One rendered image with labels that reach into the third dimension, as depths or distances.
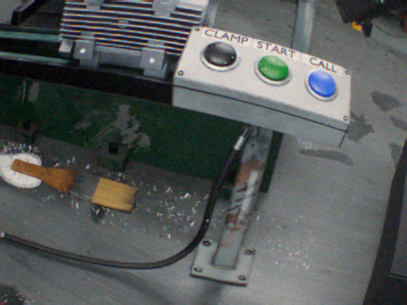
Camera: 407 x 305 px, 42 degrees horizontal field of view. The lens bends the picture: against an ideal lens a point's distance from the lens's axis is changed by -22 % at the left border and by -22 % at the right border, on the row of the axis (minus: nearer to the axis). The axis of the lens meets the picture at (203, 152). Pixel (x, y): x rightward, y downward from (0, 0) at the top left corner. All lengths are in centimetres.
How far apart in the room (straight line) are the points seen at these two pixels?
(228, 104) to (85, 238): 26
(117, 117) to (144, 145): 5
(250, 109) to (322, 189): 36
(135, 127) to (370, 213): 37
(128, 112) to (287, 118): 32
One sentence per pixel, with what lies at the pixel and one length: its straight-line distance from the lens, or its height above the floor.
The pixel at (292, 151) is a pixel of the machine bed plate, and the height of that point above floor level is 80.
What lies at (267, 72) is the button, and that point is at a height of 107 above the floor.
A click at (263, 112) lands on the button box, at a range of 59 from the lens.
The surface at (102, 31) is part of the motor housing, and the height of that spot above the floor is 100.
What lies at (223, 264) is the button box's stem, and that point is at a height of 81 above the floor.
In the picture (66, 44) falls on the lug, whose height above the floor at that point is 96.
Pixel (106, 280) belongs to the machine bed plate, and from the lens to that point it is 70.
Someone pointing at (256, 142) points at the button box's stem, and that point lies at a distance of 64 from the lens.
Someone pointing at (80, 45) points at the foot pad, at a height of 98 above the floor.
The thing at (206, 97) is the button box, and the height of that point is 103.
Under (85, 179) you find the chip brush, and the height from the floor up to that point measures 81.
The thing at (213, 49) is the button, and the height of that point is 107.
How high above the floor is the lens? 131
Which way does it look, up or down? 33 degrees down
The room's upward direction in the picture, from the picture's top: 11 degrees clockwise
